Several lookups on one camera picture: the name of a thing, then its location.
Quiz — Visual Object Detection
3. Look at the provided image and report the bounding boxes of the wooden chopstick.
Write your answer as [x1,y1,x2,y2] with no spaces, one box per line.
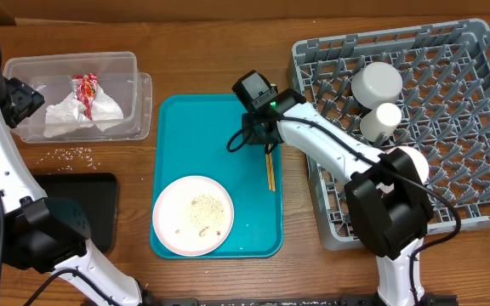
[265,154,274,191]
[266,153,276,192]

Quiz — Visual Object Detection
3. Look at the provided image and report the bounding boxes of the white napkin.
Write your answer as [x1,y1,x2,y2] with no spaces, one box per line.
[91,85,123,132]
[43,93,93,138]

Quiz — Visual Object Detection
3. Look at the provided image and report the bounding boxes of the red snack wrapper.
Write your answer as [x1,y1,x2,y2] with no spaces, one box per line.
[71,73,98,119]

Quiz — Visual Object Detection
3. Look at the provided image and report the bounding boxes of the large pink plate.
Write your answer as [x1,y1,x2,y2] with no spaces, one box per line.
[152,175,234,257]

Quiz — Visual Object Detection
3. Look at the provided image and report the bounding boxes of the white cup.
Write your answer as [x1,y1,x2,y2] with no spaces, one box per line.
[359,103,402,142]

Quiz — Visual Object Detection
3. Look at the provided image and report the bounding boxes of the small pink plate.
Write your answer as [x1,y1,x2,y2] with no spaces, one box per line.
[385,146,430,184]

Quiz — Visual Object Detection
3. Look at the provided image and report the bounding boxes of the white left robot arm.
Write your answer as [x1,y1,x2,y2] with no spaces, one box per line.
[0,49,158,305]

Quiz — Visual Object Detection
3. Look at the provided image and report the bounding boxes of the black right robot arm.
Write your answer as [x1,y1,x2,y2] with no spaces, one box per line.
[231,70,462,305]

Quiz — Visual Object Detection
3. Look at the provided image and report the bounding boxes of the grey dishwasher rack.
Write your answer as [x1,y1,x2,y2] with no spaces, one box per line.
[288,19,490,230]

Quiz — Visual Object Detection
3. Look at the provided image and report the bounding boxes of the teal serving tray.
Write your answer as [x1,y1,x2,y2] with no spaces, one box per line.
[153,93,283,259]

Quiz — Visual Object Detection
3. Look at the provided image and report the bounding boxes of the scattered rice grains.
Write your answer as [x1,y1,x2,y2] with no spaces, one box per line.
[35,146,101,174]

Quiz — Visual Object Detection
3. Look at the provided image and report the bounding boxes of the clear plastic bin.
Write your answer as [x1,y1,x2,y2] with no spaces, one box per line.
[3,51,153,144]

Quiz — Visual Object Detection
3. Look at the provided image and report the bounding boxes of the black plastic tray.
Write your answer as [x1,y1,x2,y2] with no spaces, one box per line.
[34,173,119,253]

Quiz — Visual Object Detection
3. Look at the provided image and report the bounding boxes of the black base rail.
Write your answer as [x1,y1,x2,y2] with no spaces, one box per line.
[142,295,459,306]

